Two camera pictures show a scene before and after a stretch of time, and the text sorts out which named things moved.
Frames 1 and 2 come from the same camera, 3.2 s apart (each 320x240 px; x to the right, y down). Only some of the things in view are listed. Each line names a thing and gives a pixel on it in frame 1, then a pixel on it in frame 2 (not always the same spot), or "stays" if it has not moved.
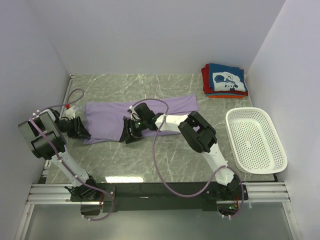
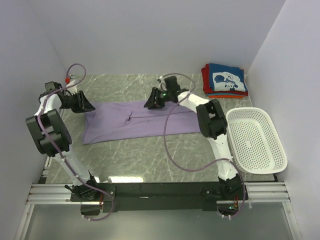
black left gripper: [79, 129] → [83, 104]
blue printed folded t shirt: [226, 78] stays
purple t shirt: [104, 120] stays
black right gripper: [126, 135] → [152, 104]
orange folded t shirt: [225, 96] stays
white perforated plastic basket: [256, 146] stays
